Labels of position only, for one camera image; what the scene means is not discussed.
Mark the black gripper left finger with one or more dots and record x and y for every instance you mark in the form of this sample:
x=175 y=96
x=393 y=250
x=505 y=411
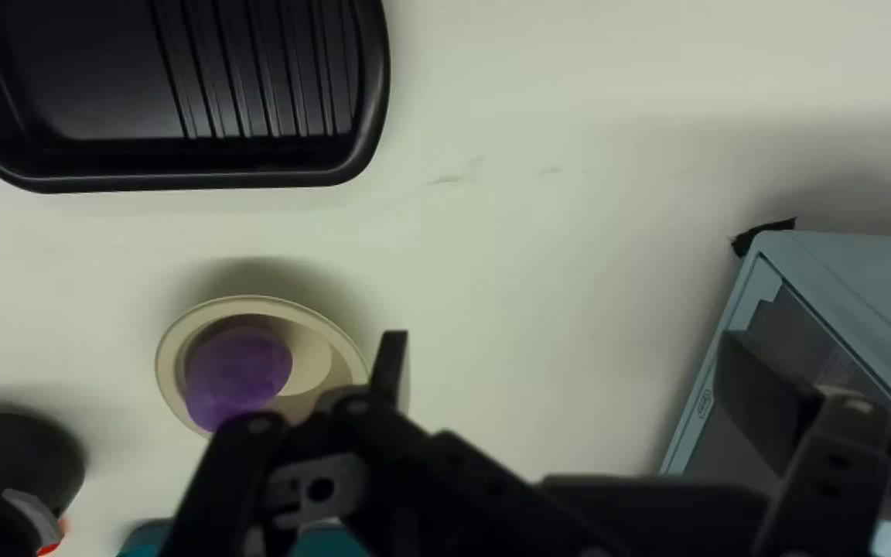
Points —
x=240 y=473

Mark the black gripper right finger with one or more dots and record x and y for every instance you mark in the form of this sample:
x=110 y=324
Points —
x=828 y=466

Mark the purple round object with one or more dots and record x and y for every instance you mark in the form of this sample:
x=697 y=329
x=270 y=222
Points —
x=240 y=365

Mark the beige round plate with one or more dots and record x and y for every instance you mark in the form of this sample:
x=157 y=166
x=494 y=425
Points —
x=316 y=349

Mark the teal pot lid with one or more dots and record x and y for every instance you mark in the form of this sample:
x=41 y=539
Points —
x=146 y=539

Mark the light blue toaster oven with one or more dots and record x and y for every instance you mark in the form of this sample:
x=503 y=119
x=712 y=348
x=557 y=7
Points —
x=857 y=280

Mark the black cup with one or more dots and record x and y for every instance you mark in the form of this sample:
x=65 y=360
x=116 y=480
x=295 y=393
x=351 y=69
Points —
x=15 y=452

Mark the black ribbed tray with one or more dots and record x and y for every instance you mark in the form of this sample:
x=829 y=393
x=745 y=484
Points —
x=157 y=81

